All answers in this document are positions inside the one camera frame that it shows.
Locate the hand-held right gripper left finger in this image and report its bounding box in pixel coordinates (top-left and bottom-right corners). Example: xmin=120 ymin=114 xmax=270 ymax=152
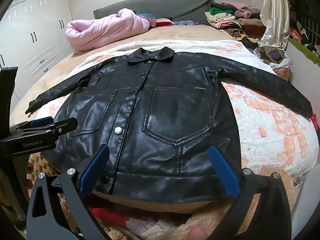
xmin=26 ymin=144 xmax=111 ymax=240

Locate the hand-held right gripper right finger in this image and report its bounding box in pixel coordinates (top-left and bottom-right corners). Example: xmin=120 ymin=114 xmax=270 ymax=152
xmin=208 ymin=144 xmax=293 ymax=240

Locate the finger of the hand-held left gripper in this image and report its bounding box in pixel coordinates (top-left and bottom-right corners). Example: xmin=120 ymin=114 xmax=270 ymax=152
xmin=11 ymin=116 xmax=56 ymax=130
xmin=15 ymin=117 xmax=78 ymax=137

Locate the black leather jacket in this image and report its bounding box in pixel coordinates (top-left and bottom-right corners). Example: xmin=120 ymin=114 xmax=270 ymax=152
xmin=25 ymin=47 xmax=313 ymax=204

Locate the bag of mixed clothes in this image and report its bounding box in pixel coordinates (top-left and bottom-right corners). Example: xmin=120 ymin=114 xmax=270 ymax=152
xmin=253 ymin=46 xmax=292 ymax=68

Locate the pile of folded clothes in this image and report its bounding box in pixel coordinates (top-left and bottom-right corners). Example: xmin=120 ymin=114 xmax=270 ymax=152
xmin=204 ymin=1 xmax=266 ymax=43

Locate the heap of colourful clothes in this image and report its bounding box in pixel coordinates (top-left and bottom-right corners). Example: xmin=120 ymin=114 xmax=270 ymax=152
xmin=290 ymin=27 xmax=320 ymax=53

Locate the person's right hand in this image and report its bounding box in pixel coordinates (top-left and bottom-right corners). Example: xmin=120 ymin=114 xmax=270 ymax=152
xmin=187 ymin=225 xmax=209 ymax=240

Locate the white blanket with pink print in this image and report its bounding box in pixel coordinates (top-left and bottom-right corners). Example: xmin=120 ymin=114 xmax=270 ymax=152
xmin=35 ymin=39 xmax=319 ymax=188

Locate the floral blanket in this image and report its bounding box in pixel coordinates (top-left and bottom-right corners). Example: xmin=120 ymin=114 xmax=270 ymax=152
xmin=89 ymin=206 xmax=192 ymax=240

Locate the white wardrobe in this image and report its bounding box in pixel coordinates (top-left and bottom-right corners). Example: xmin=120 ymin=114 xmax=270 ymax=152
xmin=0 ymin=0 xmax=73 ymax=102

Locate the pink quilt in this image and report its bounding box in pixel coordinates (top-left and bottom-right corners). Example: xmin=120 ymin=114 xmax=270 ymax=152
xmin=65 ymin=8 xmax=152 ymax=54

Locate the blue knitted cloth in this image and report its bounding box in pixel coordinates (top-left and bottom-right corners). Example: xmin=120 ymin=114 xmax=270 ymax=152
xmin=136 ymin=12 xmax=157 ymax=28

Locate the red cloth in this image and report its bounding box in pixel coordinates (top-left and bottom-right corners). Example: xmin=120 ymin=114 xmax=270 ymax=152
xmin=155 ymin=18 xmax=175 ymax=27

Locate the bed with tan plush sheet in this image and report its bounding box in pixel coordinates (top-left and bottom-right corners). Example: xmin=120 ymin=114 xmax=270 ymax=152
xmin=10 ymin=24 xmax=300 ymax=240

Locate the blue patterned cloth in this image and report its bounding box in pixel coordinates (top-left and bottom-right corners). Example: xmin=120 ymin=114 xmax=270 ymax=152
xmin=172 ymin=19 xmax=201 ymax=26

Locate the grey padded headboard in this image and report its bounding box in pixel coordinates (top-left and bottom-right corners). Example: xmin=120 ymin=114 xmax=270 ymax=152
xmin=93 ymin=0 xmax=213 ymax=27

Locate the cream satin curtain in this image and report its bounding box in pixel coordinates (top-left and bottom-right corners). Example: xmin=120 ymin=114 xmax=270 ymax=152
xmin=257 ymin=0 xmax=291 ymax=51

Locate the black grid rack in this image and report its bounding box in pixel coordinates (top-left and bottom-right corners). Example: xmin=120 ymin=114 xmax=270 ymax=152
xmin=287 ymin=4 xmax=320 ymax=55

